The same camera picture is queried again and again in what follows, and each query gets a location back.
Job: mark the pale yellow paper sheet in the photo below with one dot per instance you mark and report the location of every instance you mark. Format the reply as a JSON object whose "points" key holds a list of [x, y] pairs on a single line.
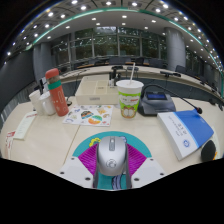
{"points": [[218, 143]]}

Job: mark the colourful sticker sheet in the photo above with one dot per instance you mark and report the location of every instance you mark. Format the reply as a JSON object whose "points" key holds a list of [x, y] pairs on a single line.
{"points": [[90, 116]]}

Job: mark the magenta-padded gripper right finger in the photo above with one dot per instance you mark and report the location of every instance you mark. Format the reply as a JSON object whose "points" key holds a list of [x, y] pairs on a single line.
{"points": [[148, 170]]}

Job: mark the silver computer mouse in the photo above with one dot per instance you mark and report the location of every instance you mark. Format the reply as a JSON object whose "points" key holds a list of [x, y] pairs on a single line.
{"points": [[111, 156]]}

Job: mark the round teal cartoon mouse pad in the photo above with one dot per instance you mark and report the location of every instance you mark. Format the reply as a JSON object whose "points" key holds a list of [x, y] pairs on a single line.
{"points": [[140, 141]]}

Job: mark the plain white paper cup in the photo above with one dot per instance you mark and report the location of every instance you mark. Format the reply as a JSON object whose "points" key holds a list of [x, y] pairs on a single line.
{"points": [[34, 101]]}

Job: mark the red bottle with green band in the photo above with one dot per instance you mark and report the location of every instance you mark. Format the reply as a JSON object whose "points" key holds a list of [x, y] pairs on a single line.
{"points": [[58, 96]]}

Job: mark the blue and white book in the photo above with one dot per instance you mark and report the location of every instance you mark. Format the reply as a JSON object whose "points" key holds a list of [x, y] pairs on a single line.
{"points": [[193, 128]]}

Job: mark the black desk microphone unit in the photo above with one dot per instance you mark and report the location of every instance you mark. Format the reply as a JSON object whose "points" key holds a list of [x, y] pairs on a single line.
{"points": [[170, 74]]}

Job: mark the cartoon paper cup with straw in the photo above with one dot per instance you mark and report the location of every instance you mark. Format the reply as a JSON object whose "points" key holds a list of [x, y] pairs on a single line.
{"points": [[129, 100]]}

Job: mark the white mug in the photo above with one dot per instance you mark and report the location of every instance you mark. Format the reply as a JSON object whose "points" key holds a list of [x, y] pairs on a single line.
{"points": [[47, 104]]}

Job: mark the dark office chairs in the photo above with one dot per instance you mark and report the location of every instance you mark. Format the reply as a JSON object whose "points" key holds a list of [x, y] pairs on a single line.
{"points": [[116, 60]]}

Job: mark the beige cardboard box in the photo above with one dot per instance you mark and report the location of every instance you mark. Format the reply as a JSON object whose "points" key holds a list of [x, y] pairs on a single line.
{"points": [[95, 91]]}

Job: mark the white pamphlet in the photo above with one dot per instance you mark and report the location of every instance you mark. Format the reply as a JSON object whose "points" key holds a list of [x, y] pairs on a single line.
{"points": [[25, 125]]}

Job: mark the black gooseneck conference microphone unit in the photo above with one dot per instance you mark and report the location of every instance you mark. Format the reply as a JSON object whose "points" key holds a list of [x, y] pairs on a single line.
{"points": [[156, 103]]}

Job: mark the ceiling lights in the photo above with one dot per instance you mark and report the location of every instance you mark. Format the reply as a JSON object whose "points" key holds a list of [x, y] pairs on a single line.
{"points": [[124, 16]]}

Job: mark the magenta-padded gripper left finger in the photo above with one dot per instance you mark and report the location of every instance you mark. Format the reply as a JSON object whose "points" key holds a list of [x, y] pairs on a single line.
{"points": [[75, 170]]}

